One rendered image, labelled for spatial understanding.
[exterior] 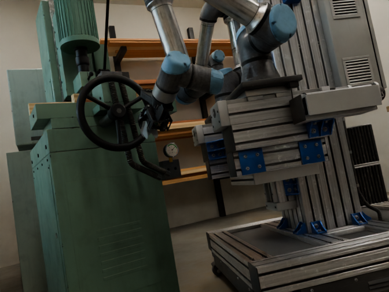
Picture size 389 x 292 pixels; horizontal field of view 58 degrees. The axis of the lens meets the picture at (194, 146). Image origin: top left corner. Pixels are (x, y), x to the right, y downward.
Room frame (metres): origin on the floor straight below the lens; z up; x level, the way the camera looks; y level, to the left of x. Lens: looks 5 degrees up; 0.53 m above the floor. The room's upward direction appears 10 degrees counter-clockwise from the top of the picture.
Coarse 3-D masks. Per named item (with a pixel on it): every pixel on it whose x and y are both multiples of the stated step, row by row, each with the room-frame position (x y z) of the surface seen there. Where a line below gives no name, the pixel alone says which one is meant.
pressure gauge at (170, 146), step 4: (168, 144) 1.48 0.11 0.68; (172, 144) 1.49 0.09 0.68; (164, 148) 1.48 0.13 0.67; (168, 148) 1.48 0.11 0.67; (172, 148) 1.49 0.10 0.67; (176, 148) 1.50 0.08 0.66; (164, 152) 1.49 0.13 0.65; (168, 152) 1.48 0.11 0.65; (172, 152) 1.49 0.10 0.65; (176, 152) 1.50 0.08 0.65; (168, 156) 1.49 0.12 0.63; (172, 156) 1.48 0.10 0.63; (172, 160) 1.51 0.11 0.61
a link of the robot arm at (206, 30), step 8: (208, 8) 1.75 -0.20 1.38; (200, 16) 1.79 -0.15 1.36; (208, 16) 1.77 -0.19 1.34; (216, 16) 1.78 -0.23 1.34; (200, 24) 1.83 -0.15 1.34; (208, 24) 1.80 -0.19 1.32; (200, 32) 1.85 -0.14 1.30; (208, 32) 1.83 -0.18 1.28; (200, 40) 1.86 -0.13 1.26; (208, 40) 1.86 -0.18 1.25; (200, 48) 1.89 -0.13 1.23; (208, 48) 1.89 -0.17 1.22; (200, 56) 1.91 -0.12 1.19; (208, 56) 1.93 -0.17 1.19; (200, 64) 1.94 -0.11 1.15
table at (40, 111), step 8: (40, 104) 1.28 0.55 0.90; (48, 104) 1.30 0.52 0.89; (56, 104) 1.31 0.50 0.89; (64, 104) 1.33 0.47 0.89; (72, 104) 1.35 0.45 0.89; (88, 104) 1.38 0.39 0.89; (96, 104) 1.40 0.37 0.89; (112, 104) 1.33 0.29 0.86; (136, 104) 1.39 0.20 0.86; (32, 112) 1.35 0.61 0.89; (40, 112) 1.28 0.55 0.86; (48, 112) 1.30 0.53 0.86; (56, 112) 1.31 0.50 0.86; (64, 112) 1.33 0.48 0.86; (72, 112) 1.34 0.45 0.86; (88, 112) 1.38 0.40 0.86; (96, 112) 1.35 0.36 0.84; (104, 112) 1.36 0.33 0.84; (136, 112) 1.48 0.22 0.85; (32, 120) 1.37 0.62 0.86; (40, 120) 1.30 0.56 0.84; (48, 120) 1.32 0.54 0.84; (32, 128) 1.42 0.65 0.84; (40, 128) 1.44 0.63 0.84
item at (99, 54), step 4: (100, 44) 1.77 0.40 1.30; (100, 48) 1.77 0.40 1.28; (96, 52) 1.76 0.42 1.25; (100, 52) 1.77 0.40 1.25; (96, 56) 1.75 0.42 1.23; (100, 56) 1.77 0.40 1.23; (108, 56) 1.79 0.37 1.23; (96, 60) 1.75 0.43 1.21; (100, 60) 1.76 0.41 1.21; (108, 60) 1.79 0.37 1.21; (96, 64) 1.75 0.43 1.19; (100, 64) 1.76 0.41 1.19; (108, 64) 1.79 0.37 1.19; (96, 68) 1.75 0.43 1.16; (100, 68) 1.76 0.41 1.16; (108, 68) 1.78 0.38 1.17; (96, 76) 1.83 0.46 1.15
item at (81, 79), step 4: (80, 72) 1.49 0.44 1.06; (84, 72) 1.50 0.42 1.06; (88, 72) 1.50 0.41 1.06; (76, 76) 1.53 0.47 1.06; (80, 76) 1.49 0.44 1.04; (84, 76) 1.49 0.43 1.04; (92, 76) 1.51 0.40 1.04; (76, 80) 1.54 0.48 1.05; (80, 80) 1.49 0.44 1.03; (84, 80) 1.49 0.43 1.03; (88, 80) 1.50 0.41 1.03; (76, 84) 1.55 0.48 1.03; (80, 84) 1.49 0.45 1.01; (84, 84) 1.49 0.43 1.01; (76, 88) 1.56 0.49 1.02; (80, 88) 1.51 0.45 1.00; (76, 92) 1.57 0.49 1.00
